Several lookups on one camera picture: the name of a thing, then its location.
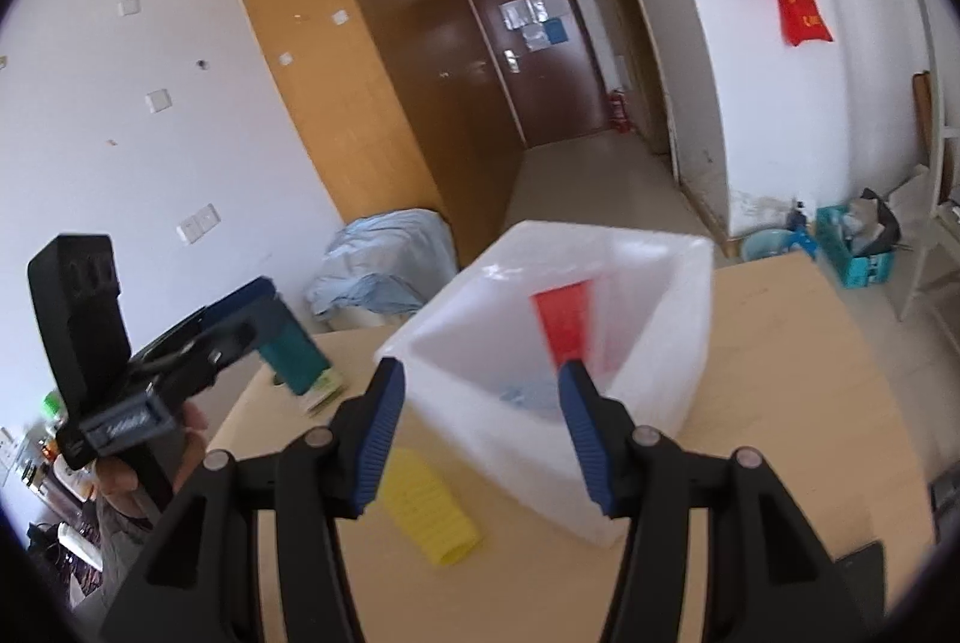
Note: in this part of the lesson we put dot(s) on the wooden board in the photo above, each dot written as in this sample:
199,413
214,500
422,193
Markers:
922,118

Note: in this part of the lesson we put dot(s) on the grey door poster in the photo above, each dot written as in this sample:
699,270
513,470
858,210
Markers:
520,12

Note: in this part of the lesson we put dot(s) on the green-capped spray can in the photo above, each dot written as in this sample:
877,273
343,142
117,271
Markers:
54,404

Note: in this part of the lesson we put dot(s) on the blue crate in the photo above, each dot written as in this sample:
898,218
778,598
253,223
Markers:
851,264

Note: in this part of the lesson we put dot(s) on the white wall socket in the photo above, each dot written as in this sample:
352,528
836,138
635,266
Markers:
187,230
208,217

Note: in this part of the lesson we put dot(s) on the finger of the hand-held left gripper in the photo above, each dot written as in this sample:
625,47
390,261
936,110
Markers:
240,298
217,354

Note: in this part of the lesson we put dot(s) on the white door notice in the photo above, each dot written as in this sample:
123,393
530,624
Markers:
535,39

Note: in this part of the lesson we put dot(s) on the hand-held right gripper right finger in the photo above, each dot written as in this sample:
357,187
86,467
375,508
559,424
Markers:
589,440

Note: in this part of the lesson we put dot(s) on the brown side door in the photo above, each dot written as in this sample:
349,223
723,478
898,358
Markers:
630,13

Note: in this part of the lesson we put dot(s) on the white foam box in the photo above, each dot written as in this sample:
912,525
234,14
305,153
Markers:
465,313

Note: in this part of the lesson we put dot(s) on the person's left hand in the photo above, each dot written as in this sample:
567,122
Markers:
120,482

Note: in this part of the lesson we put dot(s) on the light blue bedding bundle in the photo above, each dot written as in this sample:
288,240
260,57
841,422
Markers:
382,268

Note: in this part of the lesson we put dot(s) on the teal canister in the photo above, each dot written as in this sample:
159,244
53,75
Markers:
296,350

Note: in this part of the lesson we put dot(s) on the light blue basin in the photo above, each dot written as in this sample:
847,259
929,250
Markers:
769,245

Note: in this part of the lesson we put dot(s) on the yellow ribbed cup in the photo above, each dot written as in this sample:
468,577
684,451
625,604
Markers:
427,512

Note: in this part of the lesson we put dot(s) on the blue bottle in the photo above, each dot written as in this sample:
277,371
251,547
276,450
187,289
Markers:
802,230

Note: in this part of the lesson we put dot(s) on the red cloth bag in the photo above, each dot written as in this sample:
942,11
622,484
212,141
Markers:
804,9

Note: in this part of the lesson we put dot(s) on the metal bunk bed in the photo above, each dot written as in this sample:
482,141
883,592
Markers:
934,223

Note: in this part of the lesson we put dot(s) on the red packet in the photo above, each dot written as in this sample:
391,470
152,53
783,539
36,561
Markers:
566,320

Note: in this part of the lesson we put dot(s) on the wooden wardrobe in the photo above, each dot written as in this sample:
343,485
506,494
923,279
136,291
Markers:
337,51

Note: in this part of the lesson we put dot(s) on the white wall switch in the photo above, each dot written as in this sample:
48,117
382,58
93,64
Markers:
130,6
158,100

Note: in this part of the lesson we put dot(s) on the blue face mask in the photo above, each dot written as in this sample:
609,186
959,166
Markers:
525,397

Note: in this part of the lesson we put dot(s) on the dark brown door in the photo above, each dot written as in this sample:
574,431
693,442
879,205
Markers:
555,88

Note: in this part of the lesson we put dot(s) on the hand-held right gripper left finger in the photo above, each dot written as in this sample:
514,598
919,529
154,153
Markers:
379,440

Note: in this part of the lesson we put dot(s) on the blue door notice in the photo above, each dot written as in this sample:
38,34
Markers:
556,30

